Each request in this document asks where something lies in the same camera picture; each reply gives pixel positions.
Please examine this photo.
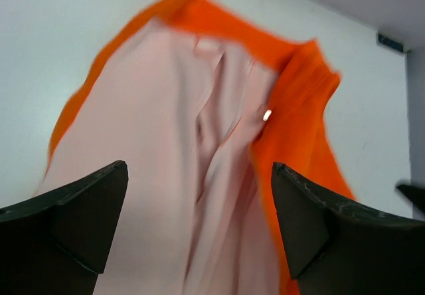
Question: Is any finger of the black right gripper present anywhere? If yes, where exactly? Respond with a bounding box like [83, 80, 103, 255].
[396, 183, 425, 215]

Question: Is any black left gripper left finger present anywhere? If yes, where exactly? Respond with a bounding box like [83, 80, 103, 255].
[1, 161, 128, 295]

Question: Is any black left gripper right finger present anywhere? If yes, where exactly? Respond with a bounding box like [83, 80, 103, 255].
[272, 163, 424, 294]

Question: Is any orange jacket with pink lining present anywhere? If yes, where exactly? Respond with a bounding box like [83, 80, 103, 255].
[39, 0, 353, 294]

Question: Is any blue label sticker right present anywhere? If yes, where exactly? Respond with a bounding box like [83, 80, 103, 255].
[377, 33, 405, 54]

